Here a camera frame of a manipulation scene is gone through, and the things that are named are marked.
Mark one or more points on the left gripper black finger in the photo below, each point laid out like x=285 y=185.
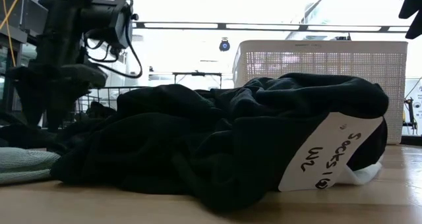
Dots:
x=29 y=92
x=72 y=79

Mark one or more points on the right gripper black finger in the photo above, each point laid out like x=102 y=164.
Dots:
x=416 y=28
x=413 y=1

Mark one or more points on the white sock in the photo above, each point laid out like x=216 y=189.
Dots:
x=362 y=176

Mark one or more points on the white handwritten paper tag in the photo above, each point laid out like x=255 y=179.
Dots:
x=293 y=181

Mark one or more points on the dark grey desk top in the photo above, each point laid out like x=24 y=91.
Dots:
x=29 y=16

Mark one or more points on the mint green cloth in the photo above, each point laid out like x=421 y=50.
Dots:
x=26 y=164

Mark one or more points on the white plastic laundry basket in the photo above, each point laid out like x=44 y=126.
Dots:
x=329 y=62

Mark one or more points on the distant black framed table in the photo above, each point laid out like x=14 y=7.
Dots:
x=198 y=74

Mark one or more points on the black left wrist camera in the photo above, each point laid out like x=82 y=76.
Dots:
x=105 y=19

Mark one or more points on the black overhead frame bar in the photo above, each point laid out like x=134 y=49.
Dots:
x=263 y=27

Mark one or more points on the black overhead camera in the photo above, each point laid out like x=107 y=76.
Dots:
x=224 y=46

